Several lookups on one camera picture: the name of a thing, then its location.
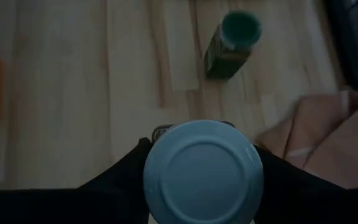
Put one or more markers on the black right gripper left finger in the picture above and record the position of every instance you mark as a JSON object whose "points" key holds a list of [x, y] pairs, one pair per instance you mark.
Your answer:
{"points": [[73, 208]]}

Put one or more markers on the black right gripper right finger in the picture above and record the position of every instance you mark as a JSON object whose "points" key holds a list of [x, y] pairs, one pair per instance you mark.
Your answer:
{"points": [[306, 205]]}

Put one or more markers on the green-lidded glass spice jar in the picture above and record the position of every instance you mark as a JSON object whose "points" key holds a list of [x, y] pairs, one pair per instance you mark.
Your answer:
{"points": [[228, 49]]}

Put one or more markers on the pink checked cloth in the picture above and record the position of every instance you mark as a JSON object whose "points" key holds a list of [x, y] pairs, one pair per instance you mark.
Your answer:
{"points": [[322, 140]]}

